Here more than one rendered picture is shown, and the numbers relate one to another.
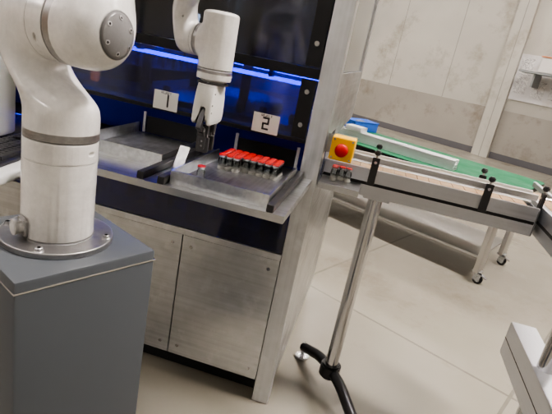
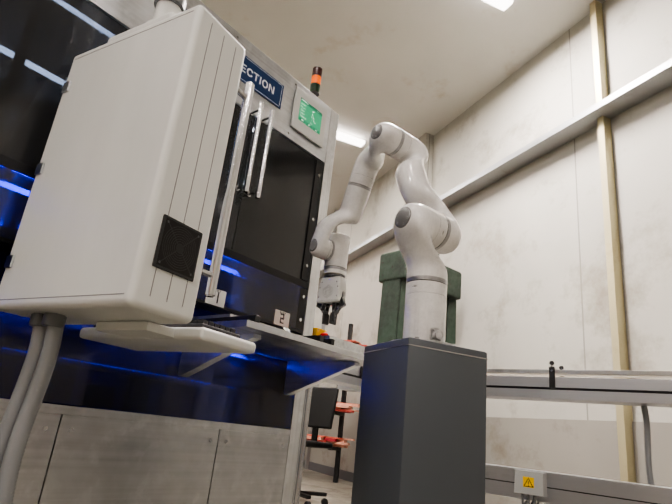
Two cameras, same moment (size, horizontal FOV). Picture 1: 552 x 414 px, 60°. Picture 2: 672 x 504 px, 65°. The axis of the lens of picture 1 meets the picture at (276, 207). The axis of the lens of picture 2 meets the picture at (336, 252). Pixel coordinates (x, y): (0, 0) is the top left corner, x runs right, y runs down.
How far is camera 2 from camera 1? 1.92 m
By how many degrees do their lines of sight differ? 69
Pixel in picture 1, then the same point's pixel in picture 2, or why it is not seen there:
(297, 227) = (299, 402)
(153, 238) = (191, 441)
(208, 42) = (344, 252)
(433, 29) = not seen: outside the picture
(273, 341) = not seen: outside the picture
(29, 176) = (441, 303)
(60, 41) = (454, 237)
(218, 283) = (246, 475)
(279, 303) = (289, 477)
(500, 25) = not seen: hidden behind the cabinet
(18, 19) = (438, 223)
